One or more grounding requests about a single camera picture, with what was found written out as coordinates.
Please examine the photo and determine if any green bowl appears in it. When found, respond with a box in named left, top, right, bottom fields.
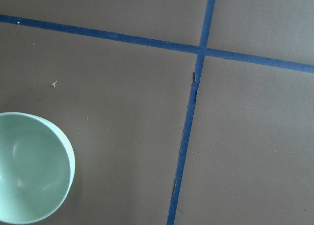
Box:
left=0, top=112, right=76, bottom=225

